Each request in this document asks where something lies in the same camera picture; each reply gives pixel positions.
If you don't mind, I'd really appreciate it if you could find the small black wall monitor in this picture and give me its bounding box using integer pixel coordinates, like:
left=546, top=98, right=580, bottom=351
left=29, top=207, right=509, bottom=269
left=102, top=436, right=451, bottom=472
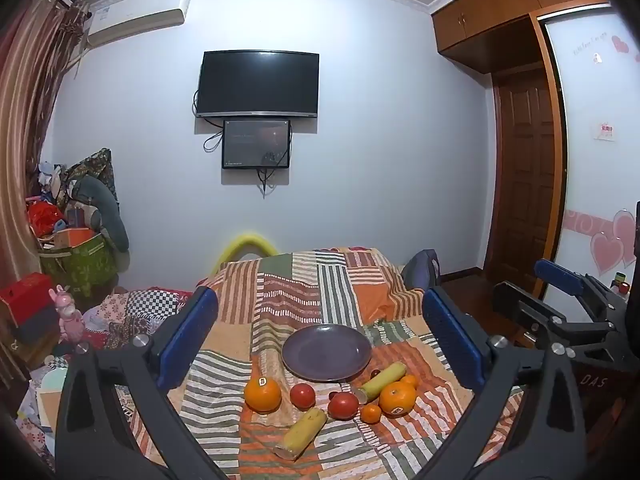
left=222, top=117, right=292, bottom=170

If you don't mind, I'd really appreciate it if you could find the large orange with sticker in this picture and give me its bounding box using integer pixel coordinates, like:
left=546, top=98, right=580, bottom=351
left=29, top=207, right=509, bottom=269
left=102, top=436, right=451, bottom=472
left=378, top=381, right=418, bottom=417
left=244, top=376, right=283, bottom=415

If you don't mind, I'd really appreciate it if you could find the wooden overhead cabinet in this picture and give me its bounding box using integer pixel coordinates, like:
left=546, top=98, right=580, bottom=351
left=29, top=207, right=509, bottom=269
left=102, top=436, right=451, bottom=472
left=431, top=0, right=621, bottom=76

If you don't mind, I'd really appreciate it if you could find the white air conditioner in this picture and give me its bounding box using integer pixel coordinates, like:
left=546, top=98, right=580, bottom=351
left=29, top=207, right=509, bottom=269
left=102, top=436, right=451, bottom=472
left=86, top=0, right=193, bottom=50

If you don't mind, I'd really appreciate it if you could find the green patterned bag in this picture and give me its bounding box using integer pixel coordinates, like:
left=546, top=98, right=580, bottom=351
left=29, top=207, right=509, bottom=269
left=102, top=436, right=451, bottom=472
left=62, top=147, right=118, bottom=201

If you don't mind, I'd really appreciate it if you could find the yellow-green corn cob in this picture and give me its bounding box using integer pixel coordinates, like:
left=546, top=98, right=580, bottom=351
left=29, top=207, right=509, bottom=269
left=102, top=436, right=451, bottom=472
left=274, top=406, right=328, bottom=461
left=350, top=361, right=407, bottom=403

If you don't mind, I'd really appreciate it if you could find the striped brown curtain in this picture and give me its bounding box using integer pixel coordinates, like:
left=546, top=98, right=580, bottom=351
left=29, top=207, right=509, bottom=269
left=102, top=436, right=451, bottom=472
left=0, top=0, right=96, bottom=391

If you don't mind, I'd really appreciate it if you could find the red tomato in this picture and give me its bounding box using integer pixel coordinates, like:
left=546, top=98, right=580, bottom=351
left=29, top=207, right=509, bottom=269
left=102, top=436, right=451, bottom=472
left=327, top=393, right=361, bottom=421
left=290, top=383, right=317, bottom=410

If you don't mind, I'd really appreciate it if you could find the yellow curved chair back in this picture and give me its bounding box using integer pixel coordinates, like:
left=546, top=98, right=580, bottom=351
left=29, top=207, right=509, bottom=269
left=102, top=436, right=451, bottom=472
left=212, top=232, right=280, bottom=276

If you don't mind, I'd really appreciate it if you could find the floral checkered blanket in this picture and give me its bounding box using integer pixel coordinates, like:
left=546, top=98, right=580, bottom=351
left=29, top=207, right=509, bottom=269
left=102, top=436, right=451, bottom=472
left=82, top=287, right=196, bottom=356

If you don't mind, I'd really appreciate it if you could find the orange box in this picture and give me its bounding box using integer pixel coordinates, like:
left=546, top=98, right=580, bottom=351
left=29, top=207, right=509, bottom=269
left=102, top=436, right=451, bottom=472
left=54, top=227, right=96, bottom=248

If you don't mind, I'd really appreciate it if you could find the purple plate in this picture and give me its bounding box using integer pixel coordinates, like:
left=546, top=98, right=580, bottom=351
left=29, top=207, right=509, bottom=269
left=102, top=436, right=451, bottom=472
left=281, top=324, right=373, bottom=382

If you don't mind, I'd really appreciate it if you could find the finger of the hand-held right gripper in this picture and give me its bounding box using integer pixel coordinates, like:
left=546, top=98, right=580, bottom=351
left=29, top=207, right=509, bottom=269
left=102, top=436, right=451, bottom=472
left=492, top=281, right=617, bottom=348
left=534, top=259, right=628, bottom=321

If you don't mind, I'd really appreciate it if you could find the red box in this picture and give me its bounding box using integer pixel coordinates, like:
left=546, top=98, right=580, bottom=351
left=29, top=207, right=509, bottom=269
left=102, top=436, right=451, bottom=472
left=0, top=272, right=58, bottom=326

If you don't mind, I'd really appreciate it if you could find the black wall television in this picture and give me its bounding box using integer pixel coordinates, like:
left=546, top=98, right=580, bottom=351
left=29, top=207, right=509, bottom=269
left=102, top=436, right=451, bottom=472
left=196, top=50, right=321, bottom=120

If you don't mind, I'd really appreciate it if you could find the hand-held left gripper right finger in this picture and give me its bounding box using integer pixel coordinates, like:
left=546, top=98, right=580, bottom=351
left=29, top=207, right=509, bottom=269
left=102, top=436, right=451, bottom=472
left=410, top=287, right=586, bottom=480

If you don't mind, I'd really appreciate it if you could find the brown wooden door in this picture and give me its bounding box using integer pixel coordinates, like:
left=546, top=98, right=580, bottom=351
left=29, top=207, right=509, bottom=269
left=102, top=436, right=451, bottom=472
left=492, top=67, right=563, bottom=286

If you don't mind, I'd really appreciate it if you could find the green patterned storage box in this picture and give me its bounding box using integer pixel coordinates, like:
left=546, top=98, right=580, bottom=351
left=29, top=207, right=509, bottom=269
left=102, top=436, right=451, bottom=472
left=39, top=232, right=121, bottom=301

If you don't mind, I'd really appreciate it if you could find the pink rabbit toy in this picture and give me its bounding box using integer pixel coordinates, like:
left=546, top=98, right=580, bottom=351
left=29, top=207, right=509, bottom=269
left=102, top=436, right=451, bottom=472
left=48, top=284, right=85, bottom=346

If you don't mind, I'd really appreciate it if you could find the white heart-print wardrobe door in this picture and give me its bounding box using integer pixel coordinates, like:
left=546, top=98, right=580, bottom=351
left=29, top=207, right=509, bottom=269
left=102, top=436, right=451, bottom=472
left=542, top=2, right=640, bottom=311

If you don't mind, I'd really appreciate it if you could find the striped patchwork quilt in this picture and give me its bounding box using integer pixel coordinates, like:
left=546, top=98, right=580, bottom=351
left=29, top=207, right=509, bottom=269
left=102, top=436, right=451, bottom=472
left=115, top=246, right=526, bottom=480

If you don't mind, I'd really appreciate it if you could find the red plastic bag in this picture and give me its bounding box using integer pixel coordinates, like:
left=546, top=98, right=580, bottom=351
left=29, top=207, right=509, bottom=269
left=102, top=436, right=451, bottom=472
left=27, top=201, right=66, bottom=238

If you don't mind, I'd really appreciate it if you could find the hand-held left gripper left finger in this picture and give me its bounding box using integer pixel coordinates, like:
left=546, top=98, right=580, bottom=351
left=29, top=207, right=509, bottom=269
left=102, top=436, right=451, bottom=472
left=54, top=286, right=236, bottom=480

